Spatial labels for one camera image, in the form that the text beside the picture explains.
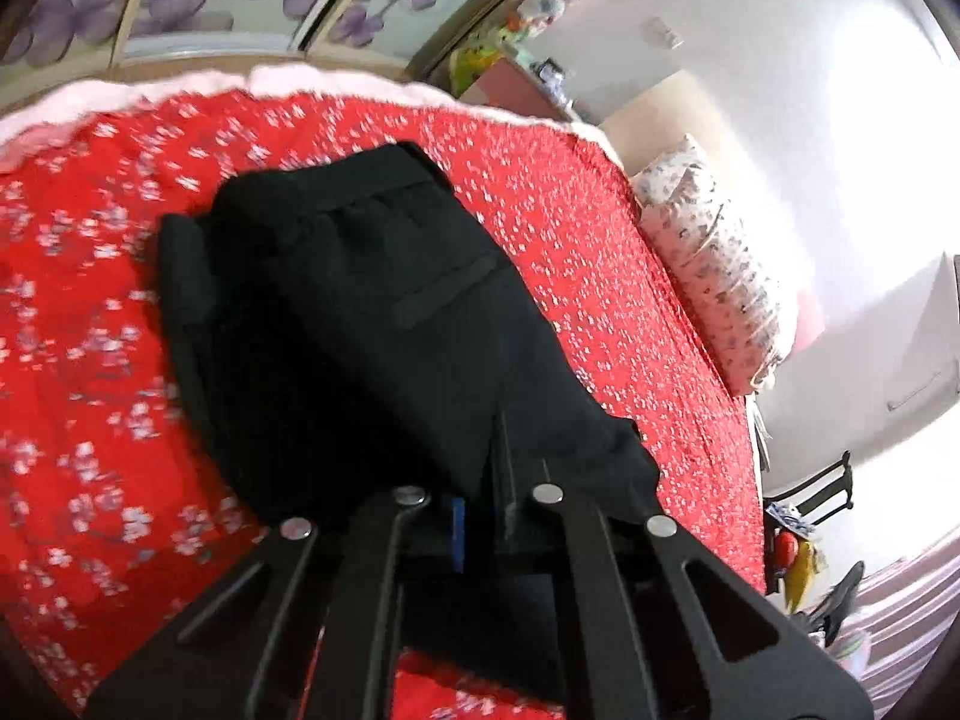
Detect yellow object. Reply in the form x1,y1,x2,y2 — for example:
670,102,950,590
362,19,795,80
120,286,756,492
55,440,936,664
786,540,827,610

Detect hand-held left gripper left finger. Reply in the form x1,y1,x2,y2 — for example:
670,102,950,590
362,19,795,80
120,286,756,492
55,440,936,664
82,486,471,720

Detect beige headboard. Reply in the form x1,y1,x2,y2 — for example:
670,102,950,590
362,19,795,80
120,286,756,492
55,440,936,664
596,69,751,175

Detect red floral bedspread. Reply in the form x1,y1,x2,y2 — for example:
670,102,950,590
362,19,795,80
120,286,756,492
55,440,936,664
0,86,770,720

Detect black chair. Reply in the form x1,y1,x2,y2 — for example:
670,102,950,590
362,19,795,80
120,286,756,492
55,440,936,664
765,450,857,535

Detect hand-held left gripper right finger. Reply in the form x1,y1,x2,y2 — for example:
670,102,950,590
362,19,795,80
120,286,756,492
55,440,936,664
490,414,875,720

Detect black pants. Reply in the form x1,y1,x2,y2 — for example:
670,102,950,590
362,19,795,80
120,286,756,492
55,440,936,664
156,141,662,700

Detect pink nightstand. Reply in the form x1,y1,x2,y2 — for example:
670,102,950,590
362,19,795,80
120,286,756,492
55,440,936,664
457,58,587,122

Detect green yellow toy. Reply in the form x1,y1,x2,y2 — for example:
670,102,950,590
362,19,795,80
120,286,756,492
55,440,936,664
450,41,512,87

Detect white floral pillow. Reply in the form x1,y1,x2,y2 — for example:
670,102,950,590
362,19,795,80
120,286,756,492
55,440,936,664
630,133,785,397

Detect pink striped cloth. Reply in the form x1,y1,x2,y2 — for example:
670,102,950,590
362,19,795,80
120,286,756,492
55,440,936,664
825,532,960,695

